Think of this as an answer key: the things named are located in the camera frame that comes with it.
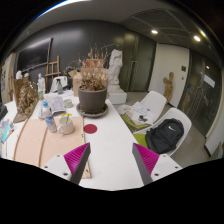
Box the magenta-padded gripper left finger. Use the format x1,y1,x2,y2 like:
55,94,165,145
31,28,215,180
41,142,92,186

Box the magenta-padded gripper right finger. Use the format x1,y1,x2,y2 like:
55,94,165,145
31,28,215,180
131,142,183,186

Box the blue-capped white drink bottle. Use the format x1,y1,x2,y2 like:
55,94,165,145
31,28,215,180
42,101,58,134

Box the black backpack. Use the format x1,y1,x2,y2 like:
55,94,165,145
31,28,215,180
145,118,185,155

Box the white ceramic mug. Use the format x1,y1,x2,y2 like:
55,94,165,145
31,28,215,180
57,114,76,136

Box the flat round red coaster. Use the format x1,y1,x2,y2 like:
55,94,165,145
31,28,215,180
83,123,98,135

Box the light wooden board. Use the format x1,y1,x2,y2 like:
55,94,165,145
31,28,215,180
13,115,92,179

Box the gold stirrer with yellow tag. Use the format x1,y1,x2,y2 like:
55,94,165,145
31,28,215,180
60,113,73,124

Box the stack of papers and folders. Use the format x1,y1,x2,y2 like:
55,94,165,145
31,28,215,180
120,101,155,129

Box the small round white tin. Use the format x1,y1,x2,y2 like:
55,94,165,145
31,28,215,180
63,98,74,109

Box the grey pot with dried plant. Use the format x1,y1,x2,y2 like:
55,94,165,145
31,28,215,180
77,44,111,114

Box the colourful packets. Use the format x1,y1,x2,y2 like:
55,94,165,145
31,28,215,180
0,118,16,144

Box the dark spray bottle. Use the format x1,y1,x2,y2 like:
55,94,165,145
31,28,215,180
55,78,64,95

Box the brown carved sculpture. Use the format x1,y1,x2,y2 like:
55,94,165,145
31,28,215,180
12,77,40,124

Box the wooden figure sculpture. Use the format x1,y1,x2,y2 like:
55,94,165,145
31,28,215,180
162,71,175,104

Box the cardboard box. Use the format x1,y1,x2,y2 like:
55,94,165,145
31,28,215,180
68,68,84,98

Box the wooden easel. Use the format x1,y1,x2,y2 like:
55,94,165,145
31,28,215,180
44,55,62,93

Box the large white plaster statue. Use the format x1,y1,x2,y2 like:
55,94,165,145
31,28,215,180
107,48,124,93

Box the white cabinet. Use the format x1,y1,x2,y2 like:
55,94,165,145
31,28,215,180
0,52,17,104

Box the round ceiling lights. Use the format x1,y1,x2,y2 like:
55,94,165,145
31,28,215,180
149,28,205,44

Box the long ceiling light strip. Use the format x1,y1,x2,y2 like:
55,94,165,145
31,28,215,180
36,0,91,18

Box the white pedestal block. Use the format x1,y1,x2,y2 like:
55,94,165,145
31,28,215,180
107,84,128,105

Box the black wall screen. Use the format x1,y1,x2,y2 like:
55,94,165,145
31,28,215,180
16,37,53,73

